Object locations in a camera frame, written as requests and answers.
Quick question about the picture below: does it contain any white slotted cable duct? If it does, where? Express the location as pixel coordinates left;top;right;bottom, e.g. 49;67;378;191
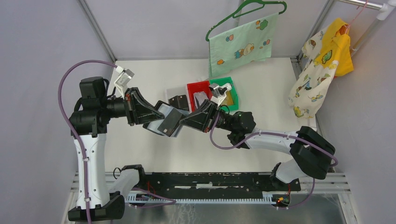
125;191;290;207

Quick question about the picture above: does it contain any green plastic bin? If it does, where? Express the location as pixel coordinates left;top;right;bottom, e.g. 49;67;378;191
209;77;239;111

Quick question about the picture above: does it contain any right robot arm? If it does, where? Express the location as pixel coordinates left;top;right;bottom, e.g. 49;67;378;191
179;100;339;190

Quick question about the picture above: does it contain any metal hanging rail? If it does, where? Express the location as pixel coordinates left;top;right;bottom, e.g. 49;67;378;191
341;0;396;56

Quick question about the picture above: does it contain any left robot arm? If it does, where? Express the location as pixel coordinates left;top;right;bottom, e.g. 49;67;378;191
68;77;164;222

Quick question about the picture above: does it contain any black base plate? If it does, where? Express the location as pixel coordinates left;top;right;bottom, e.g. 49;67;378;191
137;172;301;199

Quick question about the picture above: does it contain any yellow garment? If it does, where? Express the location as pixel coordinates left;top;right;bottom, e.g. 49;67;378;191
315;18;354;77

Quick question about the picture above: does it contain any light green printed cloth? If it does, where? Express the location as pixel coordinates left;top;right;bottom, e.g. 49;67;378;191
209;13;279;78

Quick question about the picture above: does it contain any green clothes hanger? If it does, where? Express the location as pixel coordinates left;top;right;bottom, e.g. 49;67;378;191
205;0;288;42

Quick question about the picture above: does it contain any white printed garment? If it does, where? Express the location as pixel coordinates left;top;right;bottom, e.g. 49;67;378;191
288;27;335;119

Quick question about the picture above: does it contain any black leather card holder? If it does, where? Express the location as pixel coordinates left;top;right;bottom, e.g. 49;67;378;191
143;101;189;138

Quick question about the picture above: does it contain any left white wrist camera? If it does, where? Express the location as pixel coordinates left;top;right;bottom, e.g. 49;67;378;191
114;66;134;98

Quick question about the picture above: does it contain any clear plastic bin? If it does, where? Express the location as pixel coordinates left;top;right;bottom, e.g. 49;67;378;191
165;85;190;112

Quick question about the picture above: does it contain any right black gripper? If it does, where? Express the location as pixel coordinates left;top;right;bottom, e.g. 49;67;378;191
178;99;235;133

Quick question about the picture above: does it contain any white card stack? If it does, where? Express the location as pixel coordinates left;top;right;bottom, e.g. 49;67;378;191
193;91;208;108

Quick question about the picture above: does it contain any gold card stack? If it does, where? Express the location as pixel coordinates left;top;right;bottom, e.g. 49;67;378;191
222;91;234;106

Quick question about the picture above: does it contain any black card stack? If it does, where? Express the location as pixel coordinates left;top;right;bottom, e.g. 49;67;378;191
168;95;190;111

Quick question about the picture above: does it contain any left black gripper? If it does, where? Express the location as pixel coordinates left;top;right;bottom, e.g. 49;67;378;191
101;87;164;126

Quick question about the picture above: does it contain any red plastic bin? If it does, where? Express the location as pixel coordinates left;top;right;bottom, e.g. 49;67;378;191
186;81;212;112

